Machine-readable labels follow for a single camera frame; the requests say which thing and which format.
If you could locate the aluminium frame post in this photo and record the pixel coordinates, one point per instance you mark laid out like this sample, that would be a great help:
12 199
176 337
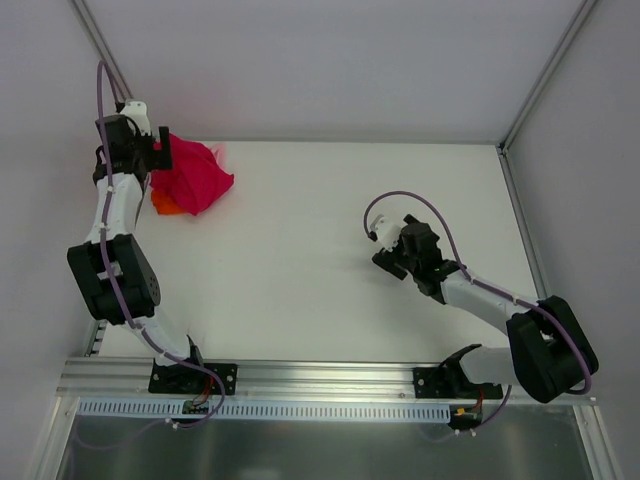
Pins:
99 43
577 23

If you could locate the orange t shirt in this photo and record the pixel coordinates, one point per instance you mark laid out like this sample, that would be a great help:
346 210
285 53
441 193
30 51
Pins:
164 204

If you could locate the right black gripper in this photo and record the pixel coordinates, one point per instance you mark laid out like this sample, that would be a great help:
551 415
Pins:
393 262

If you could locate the left aluminium frame post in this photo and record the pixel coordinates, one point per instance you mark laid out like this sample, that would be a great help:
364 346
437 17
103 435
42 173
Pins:
99 43

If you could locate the white slotted cable duct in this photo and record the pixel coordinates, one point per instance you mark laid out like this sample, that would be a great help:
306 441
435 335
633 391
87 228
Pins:
233 409

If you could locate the aluminium mounting rail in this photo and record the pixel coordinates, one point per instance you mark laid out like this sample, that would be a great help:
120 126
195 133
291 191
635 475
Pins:
255 380

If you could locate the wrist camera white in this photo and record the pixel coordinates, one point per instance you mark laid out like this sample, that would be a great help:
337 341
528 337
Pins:
385 232
135 115

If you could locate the pink t shirt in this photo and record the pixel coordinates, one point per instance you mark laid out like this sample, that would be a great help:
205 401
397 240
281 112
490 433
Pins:
218 151

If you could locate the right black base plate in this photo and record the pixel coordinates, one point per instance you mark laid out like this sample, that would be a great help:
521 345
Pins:
450 383

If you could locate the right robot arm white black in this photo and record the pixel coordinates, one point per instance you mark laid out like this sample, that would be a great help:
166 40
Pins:
547 354

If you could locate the right aluminium frame post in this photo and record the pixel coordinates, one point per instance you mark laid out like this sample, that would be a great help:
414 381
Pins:
577 23

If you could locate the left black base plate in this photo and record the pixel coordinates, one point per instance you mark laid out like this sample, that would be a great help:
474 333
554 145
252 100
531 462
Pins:
180 380

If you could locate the red t shirt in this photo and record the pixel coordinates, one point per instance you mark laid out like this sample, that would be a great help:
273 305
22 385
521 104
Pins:
196 180

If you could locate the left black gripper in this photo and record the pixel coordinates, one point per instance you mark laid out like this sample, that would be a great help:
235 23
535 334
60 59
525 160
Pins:
163 148

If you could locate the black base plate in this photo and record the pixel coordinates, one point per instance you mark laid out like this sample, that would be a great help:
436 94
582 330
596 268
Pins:
450 383
180 380

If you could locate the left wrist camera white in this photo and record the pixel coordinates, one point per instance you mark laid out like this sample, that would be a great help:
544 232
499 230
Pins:
135 115

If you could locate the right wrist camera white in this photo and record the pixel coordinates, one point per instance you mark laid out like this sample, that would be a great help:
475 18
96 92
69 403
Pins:
385 232

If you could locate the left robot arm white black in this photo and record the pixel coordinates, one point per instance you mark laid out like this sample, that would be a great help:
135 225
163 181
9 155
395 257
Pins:
115 279

